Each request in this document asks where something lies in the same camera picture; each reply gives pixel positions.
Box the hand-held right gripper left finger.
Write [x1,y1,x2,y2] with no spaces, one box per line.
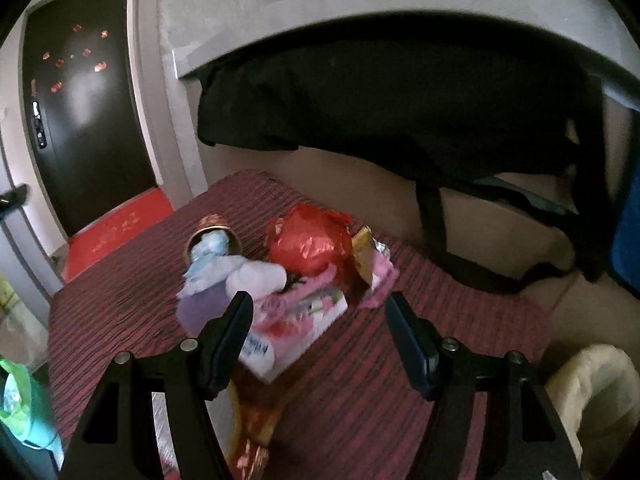
[60,290,254,480]

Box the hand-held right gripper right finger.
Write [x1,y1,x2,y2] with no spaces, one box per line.
[385,292,586,480]

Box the lavender cloth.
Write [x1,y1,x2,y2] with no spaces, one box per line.
[177,284,236,337]

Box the pink cloth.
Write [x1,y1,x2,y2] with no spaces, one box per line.
[362,254,401,311]

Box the white tissue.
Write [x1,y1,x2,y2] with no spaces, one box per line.
[225,259,289,302]

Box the white and pink box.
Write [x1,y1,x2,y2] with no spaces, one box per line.
[237,280,349,384]

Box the light blue face mask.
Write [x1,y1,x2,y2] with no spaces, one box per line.
[181,240,236,297]

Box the yellow snack wrapper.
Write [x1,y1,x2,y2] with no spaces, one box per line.
[351,227,382,287]

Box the round gold tin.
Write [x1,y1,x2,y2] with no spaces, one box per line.
[185,214,244,266]

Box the orange-red cloth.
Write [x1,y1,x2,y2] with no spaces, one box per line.
[265,204,353,277]

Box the red plaid blanket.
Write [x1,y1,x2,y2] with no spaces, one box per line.
[47,169,551,480]

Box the gold and red packet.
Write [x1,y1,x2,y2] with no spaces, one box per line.
[224,385,282,480]

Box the red doormat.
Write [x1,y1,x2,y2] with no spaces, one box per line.
[64,187,175,283]

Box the green plastic bag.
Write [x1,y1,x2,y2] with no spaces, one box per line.
[0,356,64,450]

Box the black cloth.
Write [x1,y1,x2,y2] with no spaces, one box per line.
[196,42,608,293]

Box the blue fabric bag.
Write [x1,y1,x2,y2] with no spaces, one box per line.
[612,164,640,297]

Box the black entrance door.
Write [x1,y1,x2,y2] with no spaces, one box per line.
[22,0,161,239]

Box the white ledge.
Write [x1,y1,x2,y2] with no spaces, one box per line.
[171,0,640,111]

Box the black lever handle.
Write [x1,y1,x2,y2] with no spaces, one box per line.
[0,183,29,212]

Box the silver door handle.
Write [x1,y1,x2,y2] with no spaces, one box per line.
[31,101,49,149]

